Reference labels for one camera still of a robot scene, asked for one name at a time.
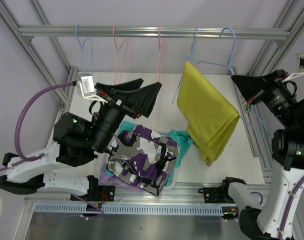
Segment olive yellow trousers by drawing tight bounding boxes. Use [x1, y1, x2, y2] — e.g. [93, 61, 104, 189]
[177, 61, 240, 166]

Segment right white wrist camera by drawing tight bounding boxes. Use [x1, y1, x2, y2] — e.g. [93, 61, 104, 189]
[282, 53, 304, 83]

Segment light blue wire hanger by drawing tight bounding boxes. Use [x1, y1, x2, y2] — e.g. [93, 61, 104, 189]
[75, 23, 95, 78]

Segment purple white patterned trousers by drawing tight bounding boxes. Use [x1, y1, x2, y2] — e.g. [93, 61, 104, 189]
[106, 125, 179, 196]

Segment aluminium hanging rail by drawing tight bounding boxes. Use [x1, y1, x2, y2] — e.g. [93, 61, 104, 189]
[18, 25, 290, 41]

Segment pink wire hanger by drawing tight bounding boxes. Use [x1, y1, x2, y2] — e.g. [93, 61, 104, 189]
[112, 24, 130, 85]
[156, 27, 167, 82]

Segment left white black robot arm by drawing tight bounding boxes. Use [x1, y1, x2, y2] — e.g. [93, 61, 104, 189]
[0, 75, 162, 201]

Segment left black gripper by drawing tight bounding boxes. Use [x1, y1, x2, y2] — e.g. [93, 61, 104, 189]
[90, 80, 164, 154]

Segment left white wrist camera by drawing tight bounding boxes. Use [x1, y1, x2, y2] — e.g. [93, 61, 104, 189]
[76, 73, 107, 103]

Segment teal trousers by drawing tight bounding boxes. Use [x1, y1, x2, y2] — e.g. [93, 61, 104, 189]
[103, 120, 195, 188]

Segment lilac purple trousers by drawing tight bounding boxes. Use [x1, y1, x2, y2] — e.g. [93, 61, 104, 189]
[99, 171, 143, 193]

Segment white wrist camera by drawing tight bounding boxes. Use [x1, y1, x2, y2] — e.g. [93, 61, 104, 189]
[76, 73, 107, 103]
[282, 53, 304, 83]

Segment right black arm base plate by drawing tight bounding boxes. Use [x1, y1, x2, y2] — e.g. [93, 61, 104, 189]
[198, 187, 234, 204]

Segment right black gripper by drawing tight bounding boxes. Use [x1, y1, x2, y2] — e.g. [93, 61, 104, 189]
[233, 69, 300, 131]

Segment white plastic basket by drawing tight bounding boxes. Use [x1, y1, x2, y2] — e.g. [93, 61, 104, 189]
[100, 166, 178, 190]

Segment aluminium frame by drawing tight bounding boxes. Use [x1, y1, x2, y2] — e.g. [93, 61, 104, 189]
[0, 0, 304, 240]

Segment white slotted cable duct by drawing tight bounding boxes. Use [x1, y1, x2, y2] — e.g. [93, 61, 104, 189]
[34, 203, 223, 216]

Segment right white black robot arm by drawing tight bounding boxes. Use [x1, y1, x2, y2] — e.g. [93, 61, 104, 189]
[219, 70, 304, 240]

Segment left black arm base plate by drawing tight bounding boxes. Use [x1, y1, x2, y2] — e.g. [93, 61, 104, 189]
[80, 185, 116, 202]

